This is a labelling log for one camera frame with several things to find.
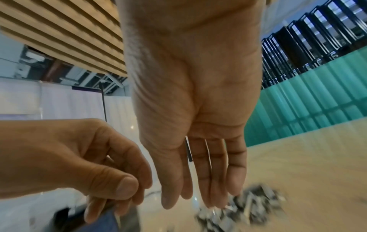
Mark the black metal railing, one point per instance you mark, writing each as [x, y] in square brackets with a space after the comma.
[309, 41]

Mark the person's left hand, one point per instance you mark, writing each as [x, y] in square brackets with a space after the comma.
[57, 154]

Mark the person's right hand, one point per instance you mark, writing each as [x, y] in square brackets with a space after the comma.
[192, 68]

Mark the pile of metal staple strips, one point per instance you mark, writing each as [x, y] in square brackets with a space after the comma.
[246, 208]

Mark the green curtain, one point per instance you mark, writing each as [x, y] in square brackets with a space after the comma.
[309, 99]

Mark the single silver staple strip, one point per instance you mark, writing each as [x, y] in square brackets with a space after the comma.
[188, 152]

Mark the white security camera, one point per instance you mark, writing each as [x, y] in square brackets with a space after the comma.
[34, 55]

